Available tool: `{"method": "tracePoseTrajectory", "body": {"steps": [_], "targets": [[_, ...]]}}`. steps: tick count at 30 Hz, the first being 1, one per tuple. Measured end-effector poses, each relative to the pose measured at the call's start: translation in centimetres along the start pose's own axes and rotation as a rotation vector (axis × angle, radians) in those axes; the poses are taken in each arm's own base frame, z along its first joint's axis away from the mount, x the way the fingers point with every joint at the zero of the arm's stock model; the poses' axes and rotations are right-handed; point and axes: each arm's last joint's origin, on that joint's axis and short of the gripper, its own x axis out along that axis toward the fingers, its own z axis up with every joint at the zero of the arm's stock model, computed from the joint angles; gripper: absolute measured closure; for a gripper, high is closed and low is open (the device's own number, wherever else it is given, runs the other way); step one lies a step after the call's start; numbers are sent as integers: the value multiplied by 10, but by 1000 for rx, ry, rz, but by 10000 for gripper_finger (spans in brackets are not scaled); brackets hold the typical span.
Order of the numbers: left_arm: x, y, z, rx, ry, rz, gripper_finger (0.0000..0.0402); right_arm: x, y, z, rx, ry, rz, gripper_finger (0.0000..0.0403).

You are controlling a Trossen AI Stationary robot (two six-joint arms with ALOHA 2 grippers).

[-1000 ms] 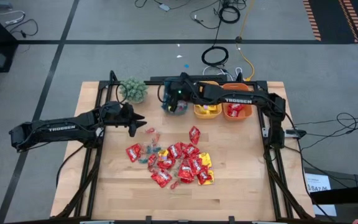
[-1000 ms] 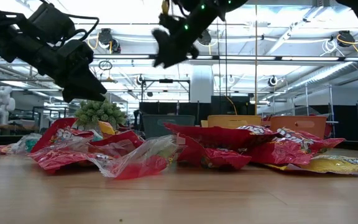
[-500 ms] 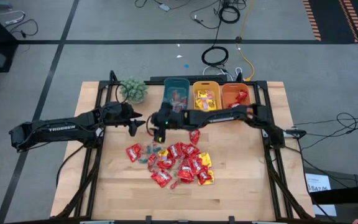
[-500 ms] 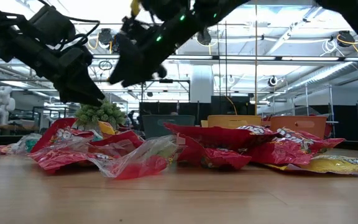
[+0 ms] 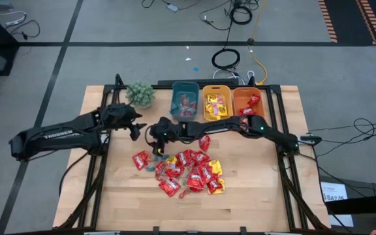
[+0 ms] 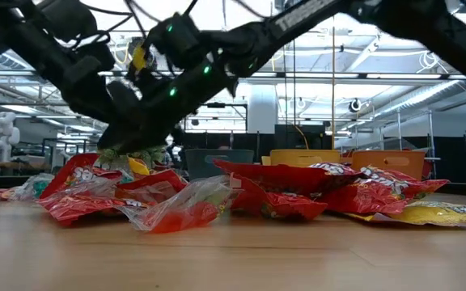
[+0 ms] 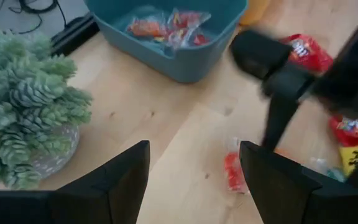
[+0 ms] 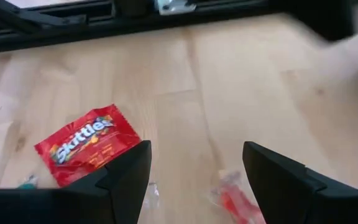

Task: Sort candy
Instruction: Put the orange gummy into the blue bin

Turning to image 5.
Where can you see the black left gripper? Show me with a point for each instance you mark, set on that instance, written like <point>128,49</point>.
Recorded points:
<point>119,117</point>

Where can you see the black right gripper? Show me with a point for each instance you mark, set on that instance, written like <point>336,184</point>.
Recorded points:
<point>163,130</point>

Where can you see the red Skittles candy pack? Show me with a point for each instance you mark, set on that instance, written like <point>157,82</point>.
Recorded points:
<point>140,160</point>
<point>204,143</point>
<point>254,100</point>
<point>214,186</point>
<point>194,181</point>
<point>205,173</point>
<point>184,157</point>
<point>174,170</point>
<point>169,186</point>
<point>246,112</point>
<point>200,157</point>

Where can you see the yellow Sour Patch candy pack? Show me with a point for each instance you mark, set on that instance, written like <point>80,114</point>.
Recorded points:
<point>214,167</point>
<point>222,110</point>
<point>221,191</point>
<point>217,115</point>
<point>209,109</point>
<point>171,160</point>
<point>214,98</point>

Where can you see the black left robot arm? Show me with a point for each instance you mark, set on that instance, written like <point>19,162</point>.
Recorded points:
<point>57,135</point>

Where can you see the black arm base plug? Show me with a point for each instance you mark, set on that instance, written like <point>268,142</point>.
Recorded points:
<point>310,139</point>

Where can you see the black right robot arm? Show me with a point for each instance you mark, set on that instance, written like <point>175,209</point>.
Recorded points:
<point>214,128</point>

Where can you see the clear wrapper teal gummy candy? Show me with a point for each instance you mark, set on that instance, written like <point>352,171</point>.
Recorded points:
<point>150,168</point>
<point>162,157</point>

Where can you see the green succulent in white pot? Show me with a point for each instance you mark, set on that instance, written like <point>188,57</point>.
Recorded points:
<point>140,94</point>

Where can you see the teal plastic bin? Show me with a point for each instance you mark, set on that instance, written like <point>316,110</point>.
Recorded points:
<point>175,98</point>

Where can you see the black perforated metal box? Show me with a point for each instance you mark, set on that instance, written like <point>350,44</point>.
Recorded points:
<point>191,82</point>

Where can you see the yellow plastic bin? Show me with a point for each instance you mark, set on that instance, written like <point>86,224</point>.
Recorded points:
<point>230,98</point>

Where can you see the orange plastic bin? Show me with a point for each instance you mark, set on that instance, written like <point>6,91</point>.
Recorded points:
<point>240,98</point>

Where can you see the grey power adapter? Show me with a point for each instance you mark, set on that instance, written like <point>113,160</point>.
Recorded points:
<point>172,8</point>

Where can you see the white paper sign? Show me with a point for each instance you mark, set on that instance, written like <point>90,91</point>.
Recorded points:
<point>333,191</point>

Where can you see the black side desk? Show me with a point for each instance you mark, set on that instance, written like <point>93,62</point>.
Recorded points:
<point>361,204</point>

